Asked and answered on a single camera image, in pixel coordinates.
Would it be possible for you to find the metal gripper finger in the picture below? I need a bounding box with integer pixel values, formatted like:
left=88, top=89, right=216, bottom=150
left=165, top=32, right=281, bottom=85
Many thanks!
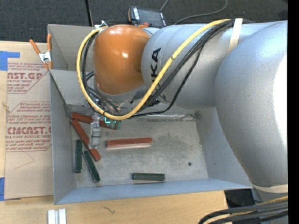
left=95, top=121, right=102, bottom=149
left=89, top=121, right=97, bottom=149

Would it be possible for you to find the dark green flat block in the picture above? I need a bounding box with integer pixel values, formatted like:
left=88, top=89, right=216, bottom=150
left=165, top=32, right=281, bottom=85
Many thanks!
left=83, top=150, right=101, bottom=183
left=74, top=139, right=83, bottom=173
left=131, top=172, right=165, bottom=182

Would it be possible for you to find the red-brown flat block pale side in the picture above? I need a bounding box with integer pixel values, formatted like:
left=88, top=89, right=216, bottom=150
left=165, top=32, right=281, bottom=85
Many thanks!
left=106, top=137, right=153, bottom=151

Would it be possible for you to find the grey metal bin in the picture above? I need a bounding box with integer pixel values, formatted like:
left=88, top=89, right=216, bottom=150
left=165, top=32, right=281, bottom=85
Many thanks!
left=47, top=24, right=254, bottom=205

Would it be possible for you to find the brown cardboard board red print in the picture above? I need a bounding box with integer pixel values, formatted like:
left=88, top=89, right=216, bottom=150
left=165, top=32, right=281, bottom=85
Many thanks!
left=0, top=40, right=54, bottom=202

